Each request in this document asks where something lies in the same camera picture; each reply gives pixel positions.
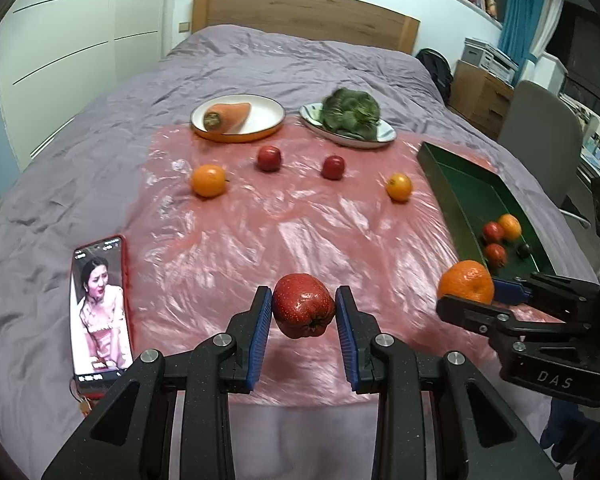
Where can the person's right hand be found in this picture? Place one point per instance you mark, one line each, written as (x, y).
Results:
(562, 427)

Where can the dark purple plum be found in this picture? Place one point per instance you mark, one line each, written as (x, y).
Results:
(523, 250)

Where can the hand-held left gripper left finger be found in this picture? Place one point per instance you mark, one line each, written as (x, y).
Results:
(260, 340)

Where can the wooden drawer cabinet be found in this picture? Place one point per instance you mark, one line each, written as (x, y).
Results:
(480, 95)

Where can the wooden headboard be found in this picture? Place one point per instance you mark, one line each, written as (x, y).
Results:
(305, 15)

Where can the grey printer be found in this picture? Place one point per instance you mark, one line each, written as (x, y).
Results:
(490, 57)

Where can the wall socket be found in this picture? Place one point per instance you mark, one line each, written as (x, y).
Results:
(184, 25)

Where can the green bok choy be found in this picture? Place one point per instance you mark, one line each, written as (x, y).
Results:
(350, 112)

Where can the carrot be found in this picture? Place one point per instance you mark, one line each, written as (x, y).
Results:
(227, 116)

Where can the grey office chair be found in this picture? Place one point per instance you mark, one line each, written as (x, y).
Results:
(535, 125)

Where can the orange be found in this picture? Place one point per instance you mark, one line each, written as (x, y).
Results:
(465, 280)
(398, 187)
(209, 180)
(511, 226)

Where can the pink plastic sheet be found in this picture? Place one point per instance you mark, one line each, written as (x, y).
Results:
(280, 230)

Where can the white wardrobe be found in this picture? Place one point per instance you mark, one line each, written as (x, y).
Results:
(70, 50)

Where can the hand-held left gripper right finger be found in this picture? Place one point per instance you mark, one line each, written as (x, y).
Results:
(347, 340)

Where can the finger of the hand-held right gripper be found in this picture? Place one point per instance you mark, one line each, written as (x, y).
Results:
(507, 291)
(472, 315)

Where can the orange-rimmed white plate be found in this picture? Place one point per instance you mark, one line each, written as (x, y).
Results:
(267, 110)

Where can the red apple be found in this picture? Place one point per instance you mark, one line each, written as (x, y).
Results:
(495, 254)
(269, 158)
(302, 305)
(333, 166)
(491, 231)

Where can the white patterned plate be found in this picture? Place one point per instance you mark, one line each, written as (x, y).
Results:
(387, 134)

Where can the green rectangular tray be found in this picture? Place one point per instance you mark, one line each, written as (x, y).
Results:
(467, 195)

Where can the red-cased smartphone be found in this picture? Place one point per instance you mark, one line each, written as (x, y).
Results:
(100, 310)

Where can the black backpack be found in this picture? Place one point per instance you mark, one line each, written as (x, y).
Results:
(437, 72)

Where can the long blue curtain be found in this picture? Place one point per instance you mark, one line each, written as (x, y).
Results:
(517, 15)

